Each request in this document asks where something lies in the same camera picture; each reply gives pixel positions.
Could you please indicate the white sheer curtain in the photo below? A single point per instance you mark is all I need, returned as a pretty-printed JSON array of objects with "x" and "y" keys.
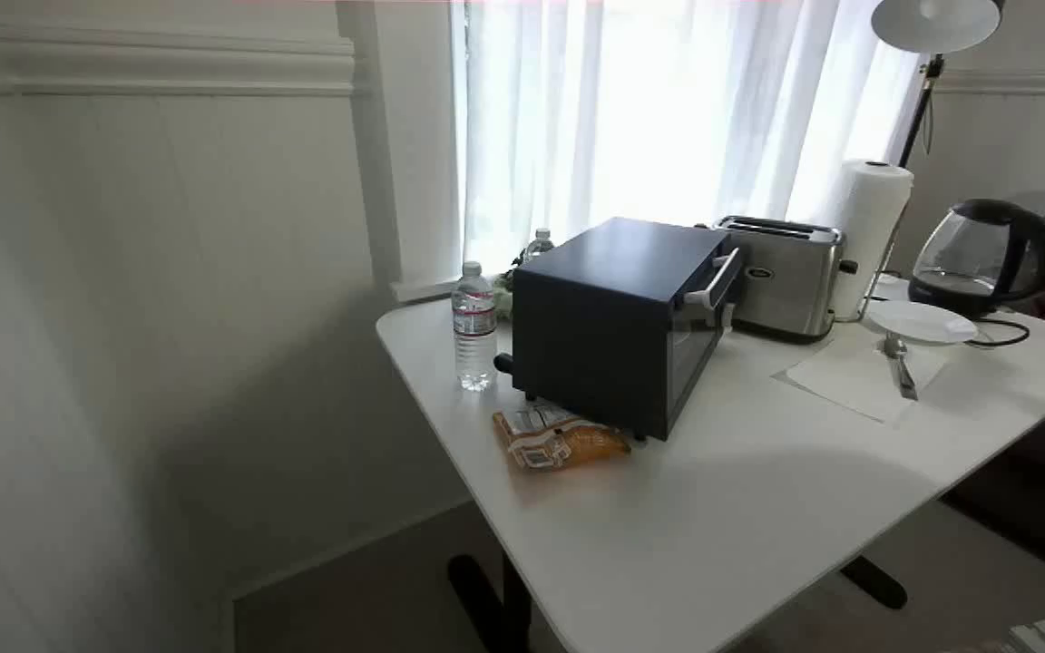
[{"x": 669, "y": 110}]

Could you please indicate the black toaster oven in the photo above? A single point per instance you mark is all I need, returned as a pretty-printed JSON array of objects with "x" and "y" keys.
[{"x": 597, "y": 339}]

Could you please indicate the clear plastic water bottle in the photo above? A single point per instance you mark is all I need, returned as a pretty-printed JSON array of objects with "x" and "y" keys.
[{"x": 472, "y": 320}]

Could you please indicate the bagged bread loaf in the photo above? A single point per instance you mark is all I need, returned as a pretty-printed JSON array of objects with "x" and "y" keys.
[{"x": 561, "y": 443}]

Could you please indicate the white paper napkin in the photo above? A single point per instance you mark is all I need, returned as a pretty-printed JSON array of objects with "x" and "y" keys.
[{"x": 842, "y": 379}]

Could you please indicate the black table base foot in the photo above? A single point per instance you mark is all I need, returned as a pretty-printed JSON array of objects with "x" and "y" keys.
[
  {"x": 488, "y": 603},
  {"x": 875, "y": 580}
]

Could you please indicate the white paper towel roll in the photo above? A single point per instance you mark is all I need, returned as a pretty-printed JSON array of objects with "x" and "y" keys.
[{"x": 873, "y": 231}]

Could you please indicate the clear bottle with white cap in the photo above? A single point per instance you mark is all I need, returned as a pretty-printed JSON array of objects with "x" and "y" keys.
[{"x": 534, "y": 247}]

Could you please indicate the silver two-slot toaster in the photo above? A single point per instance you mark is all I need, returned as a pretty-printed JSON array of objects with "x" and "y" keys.
[{"x": 781, "y": 280}]

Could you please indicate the white round plate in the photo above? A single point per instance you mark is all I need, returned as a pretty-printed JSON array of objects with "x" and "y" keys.
[{"x": 920, "y": 320}]

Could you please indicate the metal spoon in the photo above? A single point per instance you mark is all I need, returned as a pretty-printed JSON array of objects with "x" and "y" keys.
[{"x": 902, "y": 367}]

